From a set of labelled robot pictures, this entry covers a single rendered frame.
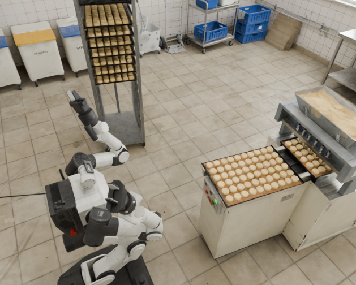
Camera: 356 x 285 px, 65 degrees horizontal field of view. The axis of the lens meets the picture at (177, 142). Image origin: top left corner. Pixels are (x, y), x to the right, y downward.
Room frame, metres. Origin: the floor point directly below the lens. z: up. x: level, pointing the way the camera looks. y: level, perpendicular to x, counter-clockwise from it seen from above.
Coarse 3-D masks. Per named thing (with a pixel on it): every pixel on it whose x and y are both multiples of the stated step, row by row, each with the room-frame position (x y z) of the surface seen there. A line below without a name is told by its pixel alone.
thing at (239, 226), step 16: (288, 160) 1.52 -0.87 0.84; (208, 176) 1.32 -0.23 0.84; (288, 192) 1.25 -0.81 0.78; (208, 208) 1.25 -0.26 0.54; (224, 208) 1.08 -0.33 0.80; (240, 208) 1.10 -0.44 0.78; (256, 208) 1.16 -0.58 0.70; (272, 208) 1.22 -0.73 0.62; (288, 208) 1.29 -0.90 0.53; (208, 224) 1.22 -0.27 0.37; (224, 224) 1.06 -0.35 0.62; (240, 224) 1.12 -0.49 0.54; (256, 224) 1.18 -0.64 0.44; (272, 224) 1.25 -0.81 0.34; (208, 240) 1.18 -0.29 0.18; (224, 240) 1.08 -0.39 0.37; (240, 240) 1.14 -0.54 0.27; (256, 240) 1.21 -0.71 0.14
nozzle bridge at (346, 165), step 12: (288, 108) 1.73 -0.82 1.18; (276, 120) 1.78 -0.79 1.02; (288, 120) 1.75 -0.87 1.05; (300, 120) 1.58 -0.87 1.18; (312, 120) 1.59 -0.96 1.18; (288, 132) 1.84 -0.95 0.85; (300, 132) 1.61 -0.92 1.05; (312, 132) 1.46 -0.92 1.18; (324, 132) 1.46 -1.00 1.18; (312, 144) 1.48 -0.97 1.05; (324, 144) 1.35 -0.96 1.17; (336, 144) 1.34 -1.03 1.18; (324, 156) 1.36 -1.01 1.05; (336, 156) 1.25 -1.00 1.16; (348, 156) 1.24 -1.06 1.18; (336, 168) 1.26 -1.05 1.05; (348, 168) 1.16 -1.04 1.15; (348, 180) 1.16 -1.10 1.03; (348, 192) 1.20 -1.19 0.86
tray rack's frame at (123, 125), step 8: (120, 112) 2.99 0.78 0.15; (128, 112) 2.99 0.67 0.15; (112, 120) 2.80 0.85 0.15; (120, 120) 2.80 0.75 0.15; (128, 120) 2.81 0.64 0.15; (112, 128) 2.64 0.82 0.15; (120, 128) 2.65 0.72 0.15; (128, 128) 2.65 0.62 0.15; (136, 128) 2.66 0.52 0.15; (120, 136) 2.50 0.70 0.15; (128, 136) 2.50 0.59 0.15; (136, 136) 2.51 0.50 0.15; (128, 144) 2.39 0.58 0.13
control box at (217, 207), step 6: (204, 180) 1.30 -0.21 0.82; (210, 180) 1.29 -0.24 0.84; (204, 186) 1.29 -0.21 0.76; (210, 186) 1.24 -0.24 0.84; (204, 192) 1.28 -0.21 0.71; (216, 192) 1.18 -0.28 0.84; (210, 198) 1.20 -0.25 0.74; (216, 198) 1.13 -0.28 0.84; (216, 204) 1.12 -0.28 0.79; (216, 210) 1.11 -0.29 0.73
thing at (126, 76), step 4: (132, 72) 2.61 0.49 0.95; (96, 76) 2.50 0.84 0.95; (100, 76) 2.47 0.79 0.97; (104, 76) 2.47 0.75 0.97; (108, 76) 2.51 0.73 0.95; (112, 76) 2.48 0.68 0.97; (116, 76) 2.49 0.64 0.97; (120, 76) 2.49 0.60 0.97; (124, 76) 2.50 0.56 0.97; (128, 76) 2.52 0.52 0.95; (132, 76) 2.49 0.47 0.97; (96, 80) 2.43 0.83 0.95; (100, 80) 2.39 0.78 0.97; (104, 80) 2.40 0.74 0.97; (108, 80) 2.40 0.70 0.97; (112, 80) 2.41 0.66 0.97; (116, 80) 2.44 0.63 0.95; (120, 80) 2.43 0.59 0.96
